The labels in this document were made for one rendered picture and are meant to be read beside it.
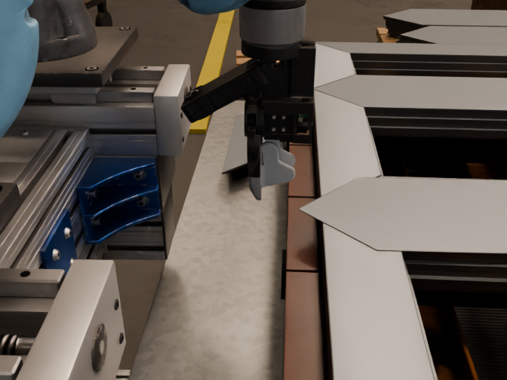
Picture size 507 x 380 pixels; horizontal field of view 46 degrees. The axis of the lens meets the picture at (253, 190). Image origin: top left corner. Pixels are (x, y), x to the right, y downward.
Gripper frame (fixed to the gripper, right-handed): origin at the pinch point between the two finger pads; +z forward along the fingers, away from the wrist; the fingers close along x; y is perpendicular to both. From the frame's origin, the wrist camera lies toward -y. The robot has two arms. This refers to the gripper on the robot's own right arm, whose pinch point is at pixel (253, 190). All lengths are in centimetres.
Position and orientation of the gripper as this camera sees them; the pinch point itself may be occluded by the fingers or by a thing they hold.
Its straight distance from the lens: 78.8
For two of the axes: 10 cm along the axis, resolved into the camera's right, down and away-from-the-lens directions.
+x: 0.6, -5.0, 8.7
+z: 0.0, 8.7, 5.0
